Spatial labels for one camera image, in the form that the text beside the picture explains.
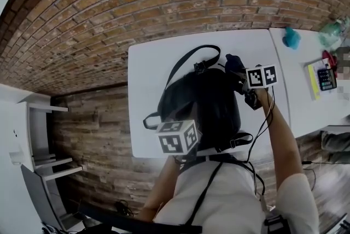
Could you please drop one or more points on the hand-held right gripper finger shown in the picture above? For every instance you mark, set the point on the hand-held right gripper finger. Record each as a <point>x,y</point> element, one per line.
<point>238,76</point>

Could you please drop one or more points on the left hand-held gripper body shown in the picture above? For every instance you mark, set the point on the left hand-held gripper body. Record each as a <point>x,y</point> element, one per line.
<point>175,140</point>

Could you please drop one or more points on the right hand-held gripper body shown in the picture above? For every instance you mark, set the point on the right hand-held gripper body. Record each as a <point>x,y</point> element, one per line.
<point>261,77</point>

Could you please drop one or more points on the black backpack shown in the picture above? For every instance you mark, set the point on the black backpack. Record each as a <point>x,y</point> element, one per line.
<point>180,90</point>

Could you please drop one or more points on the person's left forearm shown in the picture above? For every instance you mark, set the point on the person's left forearm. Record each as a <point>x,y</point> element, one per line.
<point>161,186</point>

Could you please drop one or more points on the person's right forearm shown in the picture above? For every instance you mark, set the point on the person's right forearm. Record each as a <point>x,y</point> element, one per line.
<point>281,142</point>

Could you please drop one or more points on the teal crumpled bag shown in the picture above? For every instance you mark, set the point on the teal crumpled bag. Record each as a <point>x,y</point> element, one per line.
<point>291,37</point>

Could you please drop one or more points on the yellow-edged notebook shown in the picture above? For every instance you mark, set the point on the yellow-edged notebook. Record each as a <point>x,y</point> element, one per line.
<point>314,82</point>

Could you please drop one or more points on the black calculator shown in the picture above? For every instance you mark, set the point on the black calculator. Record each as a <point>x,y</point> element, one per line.
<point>326,79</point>

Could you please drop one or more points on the red object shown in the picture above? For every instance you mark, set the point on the red object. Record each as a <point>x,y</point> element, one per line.
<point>329,59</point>

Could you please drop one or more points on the person's white shirt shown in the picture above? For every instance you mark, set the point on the person's white shirt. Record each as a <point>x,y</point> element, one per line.
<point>227,200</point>

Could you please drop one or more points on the black chair back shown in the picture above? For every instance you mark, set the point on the black chair back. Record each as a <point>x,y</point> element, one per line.
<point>131,220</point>

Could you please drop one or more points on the black belt device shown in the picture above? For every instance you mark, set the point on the black belt device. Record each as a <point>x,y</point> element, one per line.
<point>274,224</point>

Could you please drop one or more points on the white shelf unit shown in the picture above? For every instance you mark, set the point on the white shelf unit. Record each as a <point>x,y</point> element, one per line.
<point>35,145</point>

